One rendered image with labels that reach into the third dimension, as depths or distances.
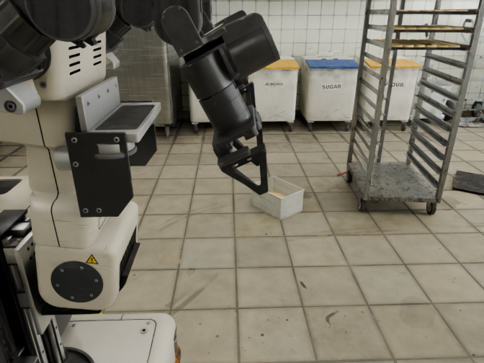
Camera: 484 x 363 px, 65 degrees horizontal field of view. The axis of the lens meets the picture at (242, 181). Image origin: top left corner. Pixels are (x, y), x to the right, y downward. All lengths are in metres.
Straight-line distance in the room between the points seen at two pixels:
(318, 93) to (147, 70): 1.79
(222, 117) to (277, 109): 3.73
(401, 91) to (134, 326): 3.82
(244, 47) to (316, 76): 3.75
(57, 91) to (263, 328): 1.33
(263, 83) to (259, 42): 3.66
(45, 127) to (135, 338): 0.80
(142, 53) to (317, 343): 3.06
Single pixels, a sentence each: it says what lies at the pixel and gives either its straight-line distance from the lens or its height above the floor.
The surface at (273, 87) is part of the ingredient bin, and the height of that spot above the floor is 0.50.
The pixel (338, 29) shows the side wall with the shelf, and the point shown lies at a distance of 4.93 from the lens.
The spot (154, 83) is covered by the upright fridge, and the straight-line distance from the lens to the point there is 3.95.
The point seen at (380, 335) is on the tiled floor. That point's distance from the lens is 1.80.
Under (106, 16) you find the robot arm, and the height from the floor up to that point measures 1.22.
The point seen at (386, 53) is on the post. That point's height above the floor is 1.02.
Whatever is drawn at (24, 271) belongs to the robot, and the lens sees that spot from 0.94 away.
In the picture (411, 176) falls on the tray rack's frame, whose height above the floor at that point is 0.15.
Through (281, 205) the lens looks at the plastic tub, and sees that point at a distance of 2.45.
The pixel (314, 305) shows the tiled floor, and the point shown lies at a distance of 1.87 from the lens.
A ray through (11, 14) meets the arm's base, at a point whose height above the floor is 1.23.
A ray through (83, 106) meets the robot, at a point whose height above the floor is 1.08.
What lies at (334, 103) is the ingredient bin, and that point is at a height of 0.33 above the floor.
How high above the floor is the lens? 1.23
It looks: 24 degrees down
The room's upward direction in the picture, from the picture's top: straight up
